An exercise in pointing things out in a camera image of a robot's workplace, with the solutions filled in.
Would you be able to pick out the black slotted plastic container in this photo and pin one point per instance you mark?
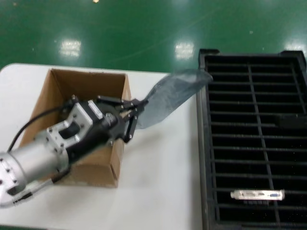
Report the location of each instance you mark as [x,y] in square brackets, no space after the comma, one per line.
[202,143]

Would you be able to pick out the silver anti-static bag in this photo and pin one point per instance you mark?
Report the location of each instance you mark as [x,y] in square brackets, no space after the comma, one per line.
[175,95]

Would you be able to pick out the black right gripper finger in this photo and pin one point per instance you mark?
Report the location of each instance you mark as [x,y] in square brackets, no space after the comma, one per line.
[292,118]
[292,125]

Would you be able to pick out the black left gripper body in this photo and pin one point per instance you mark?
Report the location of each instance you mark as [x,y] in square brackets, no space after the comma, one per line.
[108,131]

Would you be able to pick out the graphics card with metal bracket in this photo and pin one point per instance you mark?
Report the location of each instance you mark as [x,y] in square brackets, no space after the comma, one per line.
[254,194]

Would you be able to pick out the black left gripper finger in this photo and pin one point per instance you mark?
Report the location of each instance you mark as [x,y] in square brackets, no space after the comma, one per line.
[130,131]
[129,103]

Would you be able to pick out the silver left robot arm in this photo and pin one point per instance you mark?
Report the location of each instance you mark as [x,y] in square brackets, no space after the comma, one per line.
[31,158]

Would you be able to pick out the brown cardboard box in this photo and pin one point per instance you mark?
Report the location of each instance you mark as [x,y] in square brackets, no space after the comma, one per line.
[84,81]

